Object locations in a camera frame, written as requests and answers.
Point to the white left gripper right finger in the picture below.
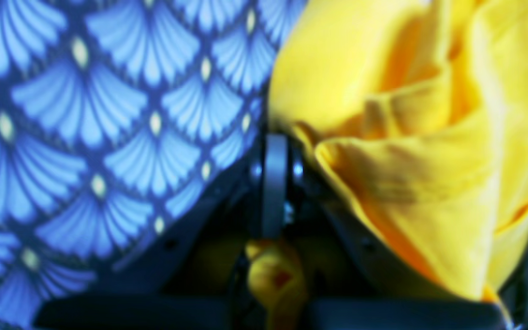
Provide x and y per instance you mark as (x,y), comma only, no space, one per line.
(378,291)

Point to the yellow T-shirt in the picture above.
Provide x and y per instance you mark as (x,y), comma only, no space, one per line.
(415,113)

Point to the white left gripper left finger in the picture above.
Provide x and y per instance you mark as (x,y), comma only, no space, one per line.
(193,278)

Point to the blue fan-pattern tablecloth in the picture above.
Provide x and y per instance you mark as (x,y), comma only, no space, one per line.
(115,115)

